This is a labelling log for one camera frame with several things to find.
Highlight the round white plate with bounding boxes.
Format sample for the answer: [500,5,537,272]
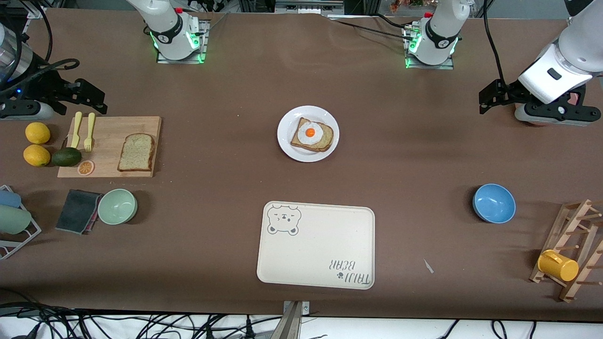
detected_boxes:
[277,105,340,163]

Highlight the tangled black floor cables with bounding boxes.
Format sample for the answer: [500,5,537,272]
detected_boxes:
[0,290,283,339]

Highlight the yellow lemon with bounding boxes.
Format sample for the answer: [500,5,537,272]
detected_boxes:
[25,122,51,145]
[23,145,51,167]

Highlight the yellow plastic knife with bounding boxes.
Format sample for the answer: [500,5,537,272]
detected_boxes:
[71,112,83,149]

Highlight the cream bear print tray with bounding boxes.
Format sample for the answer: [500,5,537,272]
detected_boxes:
[256,201,376,290]

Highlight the wooden mug rack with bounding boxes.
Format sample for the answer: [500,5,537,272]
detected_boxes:
[529,199,603,303]

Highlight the white wire rack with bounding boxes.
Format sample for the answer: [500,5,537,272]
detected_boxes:
[0,185,42,260]

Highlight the dark green avocado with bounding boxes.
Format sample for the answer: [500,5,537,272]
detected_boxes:
[51,147,82,167]

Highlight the yellow plastic fork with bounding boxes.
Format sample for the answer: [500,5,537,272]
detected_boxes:
[84,112,96,153]

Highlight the blue bowl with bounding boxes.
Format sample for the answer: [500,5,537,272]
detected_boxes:
[473,184,516,224]

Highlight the yellow mug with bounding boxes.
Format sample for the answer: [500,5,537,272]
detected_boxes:
[538,250,579,282]

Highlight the plain bread slice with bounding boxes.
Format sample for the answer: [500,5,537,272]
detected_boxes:
[117,133,156,172]

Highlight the pink bowl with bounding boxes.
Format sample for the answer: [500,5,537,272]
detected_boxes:
[518,92,581,128]

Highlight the silver aluminium frame beam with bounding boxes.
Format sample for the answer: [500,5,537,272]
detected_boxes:
[276,0,344,15]

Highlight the pale green cup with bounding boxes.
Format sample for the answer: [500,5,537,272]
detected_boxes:
[0,205,33,235]

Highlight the wooden cutting board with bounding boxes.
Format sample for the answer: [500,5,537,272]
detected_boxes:
[57,116,162,178]

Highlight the black cable on table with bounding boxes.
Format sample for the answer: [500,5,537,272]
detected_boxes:
[327,13,415,40]

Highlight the pale green bowl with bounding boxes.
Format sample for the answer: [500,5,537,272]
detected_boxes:
[98,188,138,225]

